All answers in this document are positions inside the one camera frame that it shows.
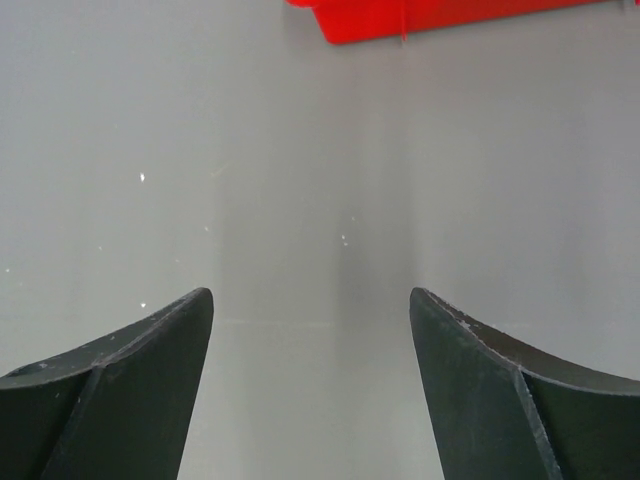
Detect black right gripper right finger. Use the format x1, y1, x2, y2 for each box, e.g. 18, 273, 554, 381
409, 288, 639, 479

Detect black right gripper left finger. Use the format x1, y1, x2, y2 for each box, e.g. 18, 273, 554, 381
1, 288, 214, 479

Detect red plastic bin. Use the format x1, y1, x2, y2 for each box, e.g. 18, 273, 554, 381
284, 0, 640, 46

